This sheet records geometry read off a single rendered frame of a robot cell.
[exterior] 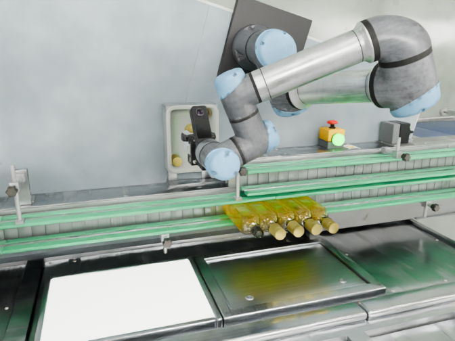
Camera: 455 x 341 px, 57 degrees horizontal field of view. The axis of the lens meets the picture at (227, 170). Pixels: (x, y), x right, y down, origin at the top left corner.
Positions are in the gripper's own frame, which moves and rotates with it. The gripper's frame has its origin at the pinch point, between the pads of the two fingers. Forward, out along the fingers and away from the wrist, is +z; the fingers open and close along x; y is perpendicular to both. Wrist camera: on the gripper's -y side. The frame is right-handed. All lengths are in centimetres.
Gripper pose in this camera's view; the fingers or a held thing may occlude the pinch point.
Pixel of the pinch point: (192, 130)
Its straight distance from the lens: 129.6
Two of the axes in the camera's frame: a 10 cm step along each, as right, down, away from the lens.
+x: 9.6, -0.9, 2.8
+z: -2.9, -2.6, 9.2
